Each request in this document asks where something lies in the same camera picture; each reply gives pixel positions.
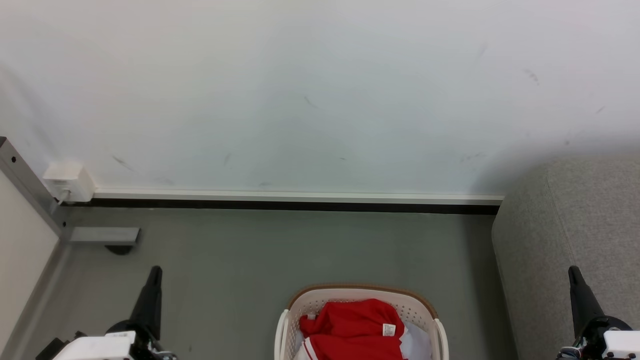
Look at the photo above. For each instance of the grey metal frame post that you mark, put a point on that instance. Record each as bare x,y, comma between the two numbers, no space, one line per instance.
25,182

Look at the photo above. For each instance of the black caster wheel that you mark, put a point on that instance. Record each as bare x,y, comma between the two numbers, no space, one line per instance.
120,249

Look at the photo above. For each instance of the white wall socket box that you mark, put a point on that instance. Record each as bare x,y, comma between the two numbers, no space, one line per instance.
69,181

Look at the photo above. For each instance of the grey metal foot plate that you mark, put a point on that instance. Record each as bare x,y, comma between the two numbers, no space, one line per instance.
105,235

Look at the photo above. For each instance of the off-white partition panel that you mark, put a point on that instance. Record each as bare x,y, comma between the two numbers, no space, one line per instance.
20,250

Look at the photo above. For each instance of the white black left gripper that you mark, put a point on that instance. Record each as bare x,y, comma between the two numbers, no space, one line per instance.
95,347

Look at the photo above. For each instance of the white and black baseboard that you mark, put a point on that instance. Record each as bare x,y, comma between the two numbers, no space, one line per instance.
300,200

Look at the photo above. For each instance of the red garment with white stripes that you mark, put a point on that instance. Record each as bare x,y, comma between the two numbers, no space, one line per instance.
355,325

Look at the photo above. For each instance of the grey fabric sofa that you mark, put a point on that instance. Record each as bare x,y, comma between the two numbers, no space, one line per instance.
575,225

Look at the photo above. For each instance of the white plastic laundry basket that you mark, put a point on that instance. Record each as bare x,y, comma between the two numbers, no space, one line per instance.
320,303

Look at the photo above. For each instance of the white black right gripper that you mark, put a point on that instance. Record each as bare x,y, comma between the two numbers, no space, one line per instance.
617,345

